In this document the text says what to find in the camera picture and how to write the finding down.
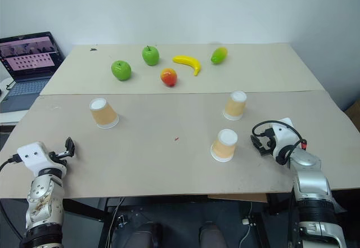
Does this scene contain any brown cardboard sheet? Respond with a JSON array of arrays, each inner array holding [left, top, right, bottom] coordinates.
[[207, 192, 269, 204]]

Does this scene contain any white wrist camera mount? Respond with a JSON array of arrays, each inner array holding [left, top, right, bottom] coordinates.
[[16, 141, 68, 176], [269, 117, 304, 155]]

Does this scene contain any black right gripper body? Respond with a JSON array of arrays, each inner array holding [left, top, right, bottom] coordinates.
[[259, 135, 280, 157]]

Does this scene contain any white cable with plug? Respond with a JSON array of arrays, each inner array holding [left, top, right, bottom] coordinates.
[[237, 201, 255, 248]]

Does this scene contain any dark rounded shape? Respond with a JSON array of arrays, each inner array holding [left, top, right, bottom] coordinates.
[[198, 220, 227, 248]]

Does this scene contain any green toy apple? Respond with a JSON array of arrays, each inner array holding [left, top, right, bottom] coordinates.
[[141, 45, 160, 66], [110, 60, 132, 82]]

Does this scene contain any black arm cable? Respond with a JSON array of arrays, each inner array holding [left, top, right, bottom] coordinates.
[[251, 120, 309, 164], [0, 153, 21, 173]]

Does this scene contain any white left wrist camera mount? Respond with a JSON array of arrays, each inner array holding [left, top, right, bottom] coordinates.
[[16, 141, 68, 176]]

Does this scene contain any green yellow toy mango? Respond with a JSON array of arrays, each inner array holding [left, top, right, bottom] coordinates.
[[210, 47, 229, 65]]

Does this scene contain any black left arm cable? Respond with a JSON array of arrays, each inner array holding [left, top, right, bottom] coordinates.
[[0, 153, 21, 173]]

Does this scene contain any open grey laptop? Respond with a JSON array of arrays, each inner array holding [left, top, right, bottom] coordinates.
[[0, 31, 66, 114]]

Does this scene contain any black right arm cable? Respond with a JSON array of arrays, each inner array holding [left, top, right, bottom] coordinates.
[[251, 120, 309, 164]]

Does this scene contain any red yellow toy peach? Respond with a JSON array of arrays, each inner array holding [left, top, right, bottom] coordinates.
[[160, 67, 178, 88]]

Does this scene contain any yellow toy banana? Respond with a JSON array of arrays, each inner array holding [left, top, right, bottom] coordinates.
[[172, 55, 203, 77]]

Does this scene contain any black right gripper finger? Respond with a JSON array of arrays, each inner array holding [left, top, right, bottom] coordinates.
[[253, 141, 268, 155], [249, 134, 265, 147]]

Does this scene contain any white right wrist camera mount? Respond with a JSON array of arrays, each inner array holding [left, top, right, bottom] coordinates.
[[269, 117, 304, 155]]

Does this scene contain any orange paper cup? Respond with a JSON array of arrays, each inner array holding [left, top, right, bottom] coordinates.
[[222, 91, 248, 121], [210, 128, 239, 163], [88, 97, 120, 130]]

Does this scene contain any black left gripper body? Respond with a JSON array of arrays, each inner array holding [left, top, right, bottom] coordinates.
[[48, 150, 71, 166]]

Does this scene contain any brown cardboard box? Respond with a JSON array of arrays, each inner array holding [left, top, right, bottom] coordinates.
[[343, 99, 360, 134]]

